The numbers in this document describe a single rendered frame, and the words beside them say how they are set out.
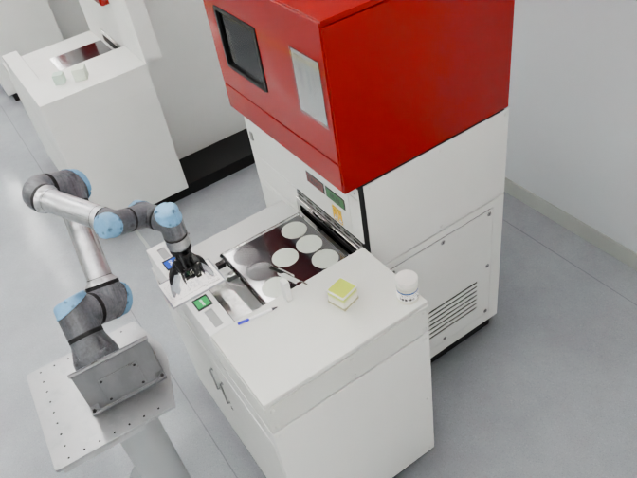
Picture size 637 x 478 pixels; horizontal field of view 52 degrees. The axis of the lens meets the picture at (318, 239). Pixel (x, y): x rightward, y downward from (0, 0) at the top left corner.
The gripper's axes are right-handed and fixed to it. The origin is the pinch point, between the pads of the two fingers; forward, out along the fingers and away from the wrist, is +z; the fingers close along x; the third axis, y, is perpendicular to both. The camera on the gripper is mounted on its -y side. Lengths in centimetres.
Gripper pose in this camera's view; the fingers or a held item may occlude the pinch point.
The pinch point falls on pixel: (193, 285)
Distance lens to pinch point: 226.0
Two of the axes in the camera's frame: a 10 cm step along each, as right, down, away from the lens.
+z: 1.4, 7.4, 6.6
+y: 5.5, 5.0, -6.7
